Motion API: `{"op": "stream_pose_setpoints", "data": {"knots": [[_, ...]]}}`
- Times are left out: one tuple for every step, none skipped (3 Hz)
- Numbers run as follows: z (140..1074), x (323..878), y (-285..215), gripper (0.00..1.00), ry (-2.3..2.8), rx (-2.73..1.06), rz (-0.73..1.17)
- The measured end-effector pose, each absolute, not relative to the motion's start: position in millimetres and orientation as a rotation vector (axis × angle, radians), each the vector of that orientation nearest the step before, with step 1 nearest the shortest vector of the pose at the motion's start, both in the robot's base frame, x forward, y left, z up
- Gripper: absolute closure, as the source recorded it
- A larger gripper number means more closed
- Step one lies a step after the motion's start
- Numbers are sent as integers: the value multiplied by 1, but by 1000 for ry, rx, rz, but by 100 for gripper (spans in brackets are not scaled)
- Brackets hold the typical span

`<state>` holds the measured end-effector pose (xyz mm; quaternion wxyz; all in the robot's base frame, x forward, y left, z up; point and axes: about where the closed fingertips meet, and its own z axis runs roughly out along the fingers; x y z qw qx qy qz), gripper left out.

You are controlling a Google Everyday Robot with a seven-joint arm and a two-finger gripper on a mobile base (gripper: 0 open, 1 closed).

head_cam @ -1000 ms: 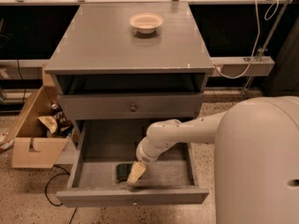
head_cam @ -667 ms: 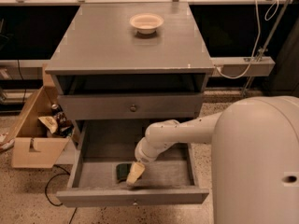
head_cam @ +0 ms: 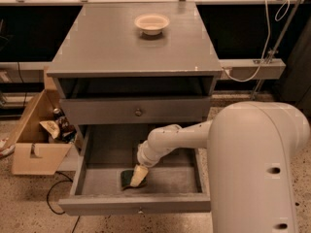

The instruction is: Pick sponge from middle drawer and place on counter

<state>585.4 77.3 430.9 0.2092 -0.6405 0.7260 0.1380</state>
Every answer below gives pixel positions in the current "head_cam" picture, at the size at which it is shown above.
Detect grey wall rail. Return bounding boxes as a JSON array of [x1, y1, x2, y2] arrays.
[[0, 58, 286, 83]]

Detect grey drawer cabinet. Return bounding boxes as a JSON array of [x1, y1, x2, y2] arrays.
[[47, 1, 224, 153]]

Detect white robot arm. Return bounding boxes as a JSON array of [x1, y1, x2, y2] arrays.
[[130, 102, 310, 233]]

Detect red white floor item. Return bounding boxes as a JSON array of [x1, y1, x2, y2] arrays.
[[0, 139, 15, 158]]

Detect open cardboard box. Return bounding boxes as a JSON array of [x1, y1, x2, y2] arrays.
[[5, 66, 78, 175]]

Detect white hanging cable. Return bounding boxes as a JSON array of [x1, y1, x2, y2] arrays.
[[223, 0, 292, 83]]

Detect white paper bowl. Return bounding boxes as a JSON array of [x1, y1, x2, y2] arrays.
[[134, 14, 170, 36]]

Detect closed grey top drawer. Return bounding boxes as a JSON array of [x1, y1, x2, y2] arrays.
[[60, 98, 210, 125]]

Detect green and yellow sponge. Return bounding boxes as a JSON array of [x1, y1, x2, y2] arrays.
[[121, 170, 147, 190]]

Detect snack bags in box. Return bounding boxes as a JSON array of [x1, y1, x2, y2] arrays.
[[40, 108, 76, 144]]

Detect open grey middle drawer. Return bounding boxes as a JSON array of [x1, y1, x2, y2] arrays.
[[59, 124, 211, 216]]

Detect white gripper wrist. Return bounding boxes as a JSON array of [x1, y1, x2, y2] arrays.
[[130, 141, 161, 187]]

